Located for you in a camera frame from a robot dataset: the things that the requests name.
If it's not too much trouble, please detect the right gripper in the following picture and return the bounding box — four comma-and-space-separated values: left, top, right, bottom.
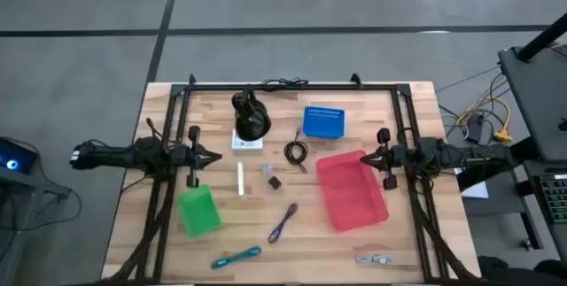
359, 128, 408, 190

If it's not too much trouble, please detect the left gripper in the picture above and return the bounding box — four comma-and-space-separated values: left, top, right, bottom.
173, 125, 223, 189

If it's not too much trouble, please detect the red plastic bin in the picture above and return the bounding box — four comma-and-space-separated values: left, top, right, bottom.
315, 149, 390, 233

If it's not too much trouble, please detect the small white box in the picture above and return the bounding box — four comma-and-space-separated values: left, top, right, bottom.
231, 128, 264, 151

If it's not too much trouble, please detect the black gooseneck desk lamp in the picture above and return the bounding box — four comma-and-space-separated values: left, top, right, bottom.
230, 89, 273, 143

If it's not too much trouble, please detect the grey braided cable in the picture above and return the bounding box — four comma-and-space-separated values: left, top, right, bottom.
353, 253, 394, 267

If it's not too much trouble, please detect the purple braided cable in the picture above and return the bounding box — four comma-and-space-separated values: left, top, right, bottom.
268, 202, 299, 245

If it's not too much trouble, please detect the teal braided cable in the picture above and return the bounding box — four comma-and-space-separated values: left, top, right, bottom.
210, 245, 262, 270

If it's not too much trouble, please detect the green plastic basket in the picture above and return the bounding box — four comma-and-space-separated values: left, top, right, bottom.
176, 183, 222, 238

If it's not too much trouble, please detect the blue plastic basket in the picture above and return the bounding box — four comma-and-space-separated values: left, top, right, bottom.
302, 105, 346, 140

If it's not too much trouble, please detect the white paper sheet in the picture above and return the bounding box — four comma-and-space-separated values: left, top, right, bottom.
454, 166, 490, 200

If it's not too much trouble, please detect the black power brick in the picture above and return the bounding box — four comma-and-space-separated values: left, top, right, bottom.
468, 115, 488, 144

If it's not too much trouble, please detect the grey cart top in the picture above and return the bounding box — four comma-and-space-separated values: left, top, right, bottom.
497, 44, 567, 163

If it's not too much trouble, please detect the computer keyboard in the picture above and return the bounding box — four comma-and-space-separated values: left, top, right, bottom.
533, 173, 567, 225

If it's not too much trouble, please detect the grey metal stand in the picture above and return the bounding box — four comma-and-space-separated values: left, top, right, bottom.
0, 168, 72, 286

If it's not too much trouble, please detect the person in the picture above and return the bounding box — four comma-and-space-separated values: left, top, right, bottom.
477, 254, 567, 286

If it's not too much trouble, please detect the computer with blue light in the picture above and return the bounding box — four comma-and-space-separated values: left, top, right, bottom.
0, 136, 39, 175

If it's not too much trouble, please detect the black pole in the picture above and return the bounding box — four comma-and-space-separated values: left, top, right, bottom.
516, 11, 567, 63

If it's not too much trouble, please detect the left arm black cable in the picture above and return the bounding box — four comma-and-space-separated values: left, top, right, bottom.
144, 117, 165, 142

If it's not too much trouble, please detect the black aluminium frame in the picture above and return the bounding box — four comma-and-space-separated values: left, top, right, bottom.
102, 73, 484, 285

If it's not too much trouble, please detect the black lamp power cable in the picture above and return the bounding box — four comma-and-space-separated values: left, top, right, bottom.
260, 77, 310, 89

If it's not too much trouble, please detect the yellow cable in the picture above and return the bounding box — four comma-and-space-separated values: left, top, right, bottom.
455, 94, 514, 143

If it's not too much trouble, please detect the black cart frame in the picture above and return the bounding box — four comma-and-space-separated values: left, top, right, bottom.
455, 137, 567, 269

